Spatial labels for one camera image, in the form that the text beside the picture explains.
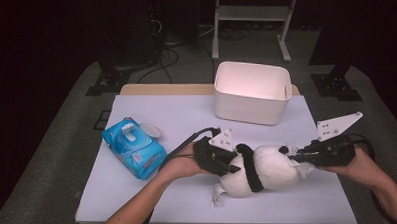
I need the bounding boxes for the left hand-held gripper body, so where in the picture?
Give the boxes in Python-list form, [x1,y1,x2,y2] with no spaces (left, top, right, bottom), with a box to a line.
[191,127,235,178]

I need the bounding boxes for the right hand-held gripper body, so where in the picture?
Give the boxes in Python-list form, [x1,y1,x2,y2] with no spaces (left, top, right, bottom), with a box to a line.
[313,110,365,170]

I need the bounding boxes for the panda plush toy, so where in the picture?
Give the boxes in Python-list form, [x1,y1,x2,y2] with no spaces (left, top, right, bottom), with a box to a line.
[211,142,306,210]

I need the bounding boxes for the white plastic storage box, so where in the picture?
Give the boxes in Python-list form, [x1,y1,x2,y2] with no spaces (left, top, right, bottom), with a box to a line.
[212,61,294,127]

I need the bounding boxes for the blue wet wipes pack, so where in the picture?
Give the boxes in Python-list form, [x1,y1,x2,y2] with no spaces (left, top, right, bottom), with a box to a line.
[99,116,170,181]

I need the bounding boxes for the person's left hand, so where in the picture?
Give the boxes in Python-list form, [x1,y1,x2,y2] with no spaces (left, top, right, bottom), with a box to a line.
[158,143,208,180]

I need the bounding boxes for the person's right hand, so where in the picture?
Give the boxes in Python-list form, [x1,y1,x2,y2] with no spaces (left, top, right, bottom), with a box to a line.
[320,145,383,186]

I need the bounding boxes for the black stand base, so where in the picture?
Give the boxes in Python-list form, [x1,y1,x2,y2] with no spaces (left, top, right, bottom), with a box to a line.
[85,51,133,98]
[309,62,365,103]

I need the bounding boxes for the black floor grid panel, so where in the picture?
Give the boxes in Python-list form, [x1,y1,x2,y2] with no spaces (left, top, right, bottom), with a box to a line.
[93,109,112,132]

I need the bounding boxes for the white metal stand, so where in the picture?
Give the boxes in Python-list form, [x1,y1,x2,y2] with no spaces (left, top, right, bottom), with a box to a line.
[210,0,298,64]

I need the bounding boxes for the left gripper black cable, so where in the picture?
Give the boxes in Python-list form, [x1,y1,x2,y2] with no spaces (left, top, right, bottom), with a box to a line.
[142,124,222,224]

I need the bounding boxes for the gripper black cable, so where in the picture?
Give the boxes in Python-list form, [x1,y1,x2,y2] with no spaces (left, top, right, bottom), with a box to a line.
[342,132,397,224]
[142,124,222,224]

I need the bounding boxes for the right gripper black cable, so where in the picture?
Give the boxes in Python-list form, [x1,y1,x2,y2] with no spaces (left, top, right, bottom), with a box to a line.
[342,132,397,224]

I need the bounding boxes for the black floor cables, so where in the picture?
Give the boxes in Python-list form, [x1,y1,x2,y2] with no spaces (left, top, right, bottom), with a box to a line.
[135,46,182,85]

